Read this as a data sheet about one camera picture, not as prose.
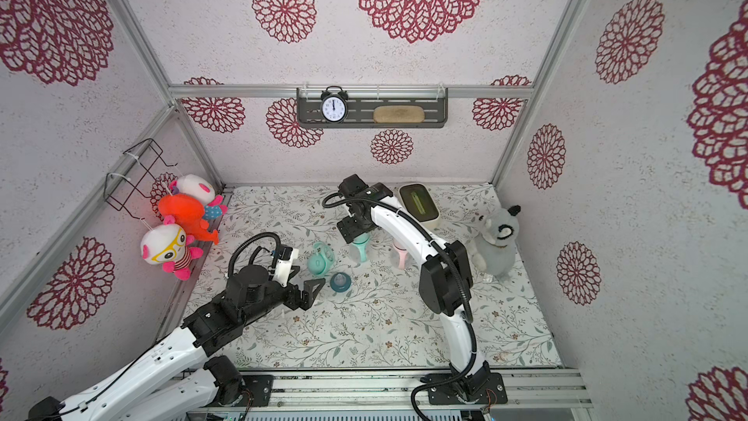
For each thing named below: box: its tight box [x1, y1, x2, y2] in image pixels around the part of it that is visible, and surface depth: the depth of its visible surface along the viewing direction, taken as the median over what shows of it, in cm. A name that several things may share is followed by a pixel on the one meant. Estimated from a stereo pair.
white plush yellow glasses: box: [140, 214, 204, 281], surface depth 83 cm
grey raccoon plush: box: [469, 204, 522, 278], surface depth 87 cm
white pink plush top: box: [169, 174, 216, 204], surface depth 97 cm
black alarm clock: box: [320, 84, 349, 124], surface depth 92 cm
